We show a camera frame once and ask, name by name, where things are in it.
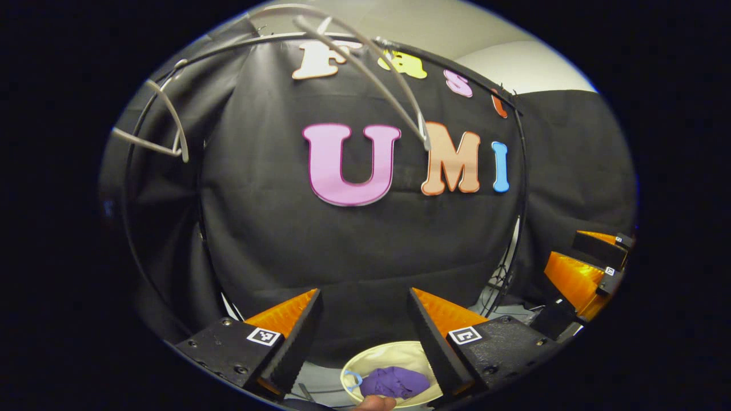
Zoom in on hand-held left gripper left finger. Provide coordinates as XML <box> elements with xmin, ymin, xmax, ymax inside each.
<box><xmin>174</xmin><ymin>288</ymin><xmax>324</xmax><ymax>400</ymax></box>

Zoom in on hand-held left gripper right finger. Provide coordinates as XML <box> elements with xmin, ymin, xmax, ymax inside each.
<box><xmin>407</xmin><ymin>287</ymin><xmax>563</xmax><ymax>400</ymax></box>

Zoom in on beige laundry hamper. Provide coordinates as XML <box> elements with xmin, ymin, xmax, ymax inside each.
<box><xmin>340</xmin><ymin>341</ymin><xmax>446</xmax><ymax>409</ymax></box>

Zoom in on purple ribbed shirt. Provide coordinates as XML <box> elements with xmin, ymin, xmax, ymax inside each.
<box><xmin>359</xmin><ymin>366</ymin><xmax>432</xmax><ymax>400</ymax></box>

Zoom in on white hanger with taped hook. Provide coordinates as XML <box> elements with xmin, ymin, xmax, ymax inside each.
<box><xmin>246</xmin><ymin>5</ymin><xmax>432</xmax><ymax>152</ymax></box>

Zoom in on white clothes hanger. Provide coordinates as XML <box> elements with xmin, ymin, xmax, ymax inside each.
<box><xmin>111</xmin><ymin>79</ymin><xmax>190</xmax><ymax>163</ymax></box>

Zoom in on black backdrop cloth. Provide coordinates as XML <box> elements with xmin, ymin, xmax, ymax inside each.
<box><xmin>97</xmin><ymin>17</ymin><xmax>637</xmax><ymax>366</ymax></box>

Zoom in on black cables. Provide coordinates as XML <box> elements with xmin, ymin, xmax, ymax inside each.
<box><xmin>479</xmin><ymin>260</ymin><xmax>521</xmax><ymax>317</ymax></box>

